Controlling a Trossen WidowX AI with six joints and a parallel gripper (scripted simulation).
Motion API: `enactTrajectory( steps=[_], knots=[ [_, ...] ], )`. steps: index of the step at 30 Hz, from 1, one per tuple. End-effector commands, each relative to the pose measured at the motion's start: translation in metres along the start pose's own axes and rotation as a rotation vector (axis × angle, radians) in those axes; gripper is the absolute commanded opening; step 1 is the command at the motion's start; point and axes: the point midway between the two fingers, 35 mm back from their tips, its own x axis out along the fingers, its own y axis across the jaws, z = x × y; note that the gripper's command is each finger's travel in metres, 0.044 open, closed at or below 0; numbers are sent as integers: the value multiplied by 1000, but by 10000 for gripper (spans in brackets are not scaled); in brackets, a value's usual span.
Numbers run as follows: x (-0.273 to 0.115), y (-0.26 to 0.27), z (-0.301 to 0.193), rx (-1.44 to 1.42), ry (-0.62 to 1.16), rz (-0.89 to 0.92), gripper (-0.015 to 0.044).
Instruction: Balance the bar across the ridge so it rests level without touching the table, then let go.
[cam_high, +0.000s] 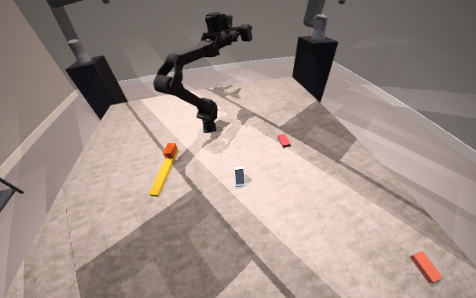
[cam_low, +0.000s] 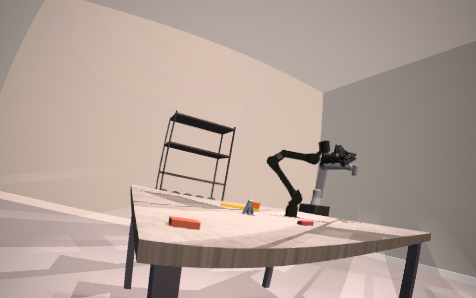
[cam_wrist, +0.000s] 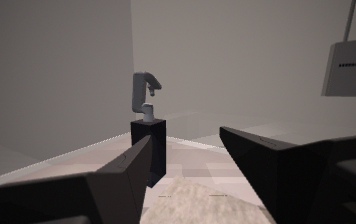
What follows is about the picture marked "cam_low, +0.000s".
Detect red flat bar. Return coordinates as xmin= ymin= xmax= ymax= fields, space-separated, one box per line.
xmin=296 ymin=220 xmax=314 ymax=226

